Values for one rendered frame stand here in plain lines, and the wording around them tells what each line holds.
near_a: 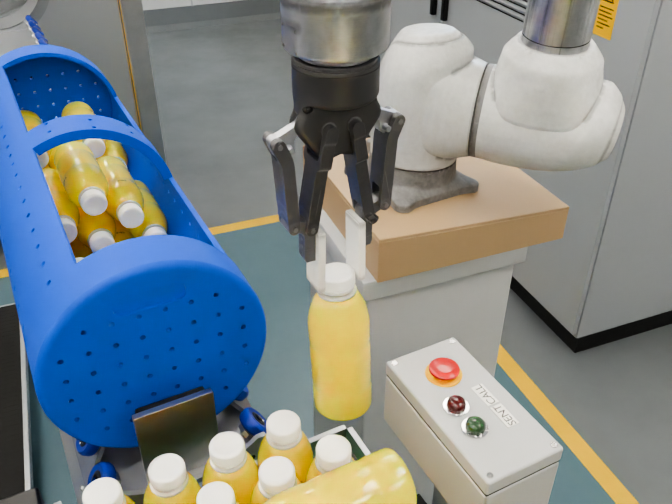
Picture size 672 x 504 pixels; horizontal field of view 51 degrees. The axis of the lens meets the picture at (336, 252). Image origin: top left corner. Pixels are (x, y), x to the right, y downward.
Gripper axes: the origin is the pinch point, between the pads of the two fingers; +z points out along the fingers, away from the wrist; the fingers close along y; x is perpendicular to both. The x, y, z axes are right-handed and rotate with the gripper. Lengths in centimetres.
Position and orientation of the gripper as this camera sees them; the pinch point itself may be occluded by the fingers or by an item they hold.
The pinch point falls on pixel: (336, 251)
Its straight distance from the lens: 70.0
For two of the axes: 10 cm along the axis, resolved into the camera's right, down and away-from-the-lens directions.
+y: -8.9, 2.6, -3.8
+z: 0.0, 8.2, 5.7
